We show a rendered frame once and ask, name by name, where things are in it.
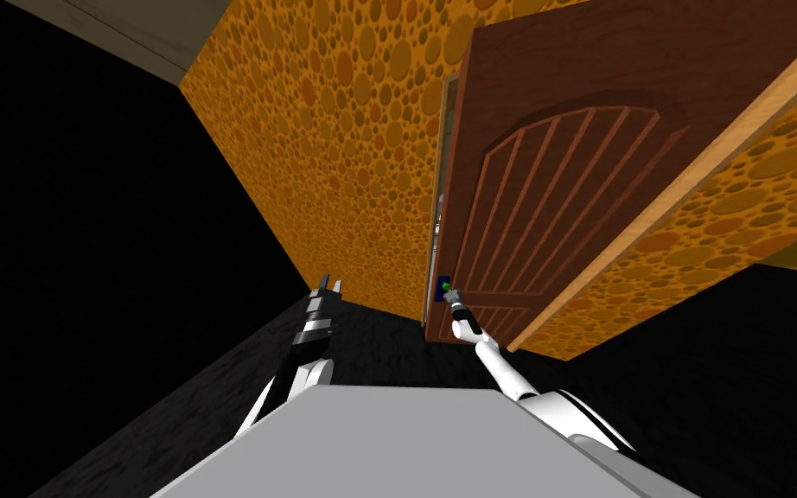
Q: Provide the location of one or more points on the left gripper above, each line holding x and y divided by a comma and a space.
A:
322, 300

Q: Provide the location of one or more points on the brown wooden door leaf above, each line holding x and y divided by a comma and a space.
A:
578, 173

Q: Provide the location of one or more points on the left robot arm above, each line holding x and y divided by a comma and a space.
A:
299, 366

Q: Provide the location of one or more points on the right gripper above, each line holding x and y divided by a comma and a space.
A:
452, 298

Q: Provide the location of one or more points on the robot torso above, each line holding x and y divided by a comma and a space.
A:
398, 449

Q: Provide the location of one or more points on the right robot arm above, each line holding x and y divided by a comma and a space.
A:
502, 370

